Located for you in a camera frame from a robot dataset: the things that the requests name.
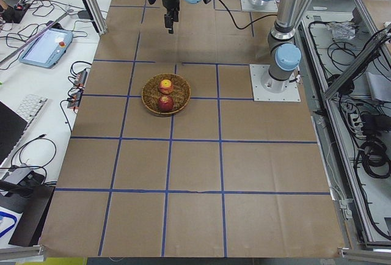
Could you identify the white keyboard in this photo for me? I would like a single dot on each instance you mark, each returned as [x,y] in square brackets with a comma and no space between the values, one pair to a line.
[30,106]

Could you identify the blue teach pendant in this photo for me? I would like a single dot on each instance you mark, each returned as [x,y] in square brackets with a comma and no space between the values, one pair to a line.
[48,49]

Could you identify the woven wicker basket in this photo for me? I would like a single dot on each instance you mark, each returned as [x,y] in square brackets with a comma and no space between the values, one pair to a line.
[181,93]

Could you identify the black laptop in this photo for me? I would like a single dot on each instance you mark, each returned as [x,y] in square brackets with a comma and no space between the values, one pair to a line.
[12,130]

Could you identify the yellow-red apple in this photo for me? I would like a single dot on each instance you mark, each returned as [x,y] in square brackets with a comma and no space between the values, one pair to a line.
[166,87]

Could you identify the aluminium frame post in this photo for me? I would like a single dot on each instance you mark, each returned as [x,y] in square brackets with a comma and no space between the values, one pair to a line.
[95,16]

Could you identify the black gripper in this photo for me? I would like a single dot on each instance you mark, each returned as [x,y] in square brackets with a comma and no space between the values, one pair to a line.
[168,1]

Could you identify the dark red basket apple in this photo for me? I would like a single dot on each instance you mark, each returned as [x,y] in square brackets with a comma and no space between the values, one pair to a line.
[165,103]

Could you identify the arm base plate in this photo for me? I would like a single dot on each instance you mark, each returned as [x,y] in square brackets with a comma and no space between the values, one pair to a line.
[246,6]
[267,89]

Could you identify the usb hub box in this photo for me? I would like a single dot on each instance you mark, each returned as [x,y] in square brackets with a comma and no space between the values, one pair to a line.
[80,78]

